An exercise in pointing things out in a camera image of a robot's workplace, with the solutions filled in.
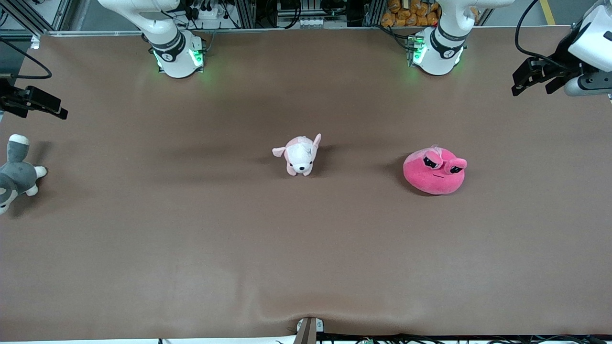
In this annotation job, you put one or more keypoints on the bright pink plush toy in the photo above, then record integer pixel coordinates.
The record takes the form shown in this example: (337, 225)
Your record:
(430, 181)

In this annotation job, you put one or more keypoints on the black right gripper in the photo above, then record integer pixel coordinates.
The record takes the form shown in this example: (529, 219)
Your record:
(10, 98)

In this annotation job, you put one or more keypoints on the white connector strip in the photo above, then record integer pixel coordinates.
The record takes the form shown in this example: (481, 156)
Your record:
(315, 22)

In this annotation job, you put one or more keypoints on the pink and white plush dog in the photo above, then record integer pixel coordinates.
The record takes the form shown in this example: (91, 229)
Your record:
(299, 155)

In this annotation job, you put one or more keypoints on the grey and white plush husky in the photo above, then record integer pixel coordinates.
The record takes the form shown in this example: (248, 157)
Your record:
(16, 177)

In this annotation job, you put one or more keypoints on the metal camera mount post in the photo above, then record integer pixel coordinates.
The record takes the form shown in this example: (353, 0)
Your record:
(308, 332)

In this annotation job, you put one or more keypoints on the aluminium frame rack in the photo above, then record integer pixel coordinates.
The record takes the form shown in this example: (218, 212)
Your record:
(245, 13)

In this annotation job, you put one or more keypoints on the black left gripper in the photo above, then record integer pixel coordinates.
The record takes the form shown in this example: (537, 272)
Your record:
(562, 59)

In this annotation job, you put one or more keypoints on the white power strip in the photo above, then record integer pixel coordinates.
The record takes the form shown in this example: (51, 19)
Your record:
(208, 13)

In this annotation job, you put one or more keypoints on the white corner bracket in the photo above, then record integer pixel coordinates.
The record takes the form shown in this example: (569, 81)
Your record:
(35, 42)

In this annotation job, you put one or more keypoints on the bag of orange snacks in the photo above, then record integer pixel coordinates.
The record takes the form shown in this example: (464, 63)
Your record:
(406, 16)

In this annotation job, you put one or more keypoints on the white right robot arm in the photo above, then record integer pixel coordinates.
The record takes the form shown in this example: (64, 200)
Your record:
(177, 62)

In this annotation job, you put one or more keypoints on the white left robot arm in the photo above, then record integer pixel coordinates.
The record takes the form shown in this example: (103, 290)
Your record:
(440, 57)

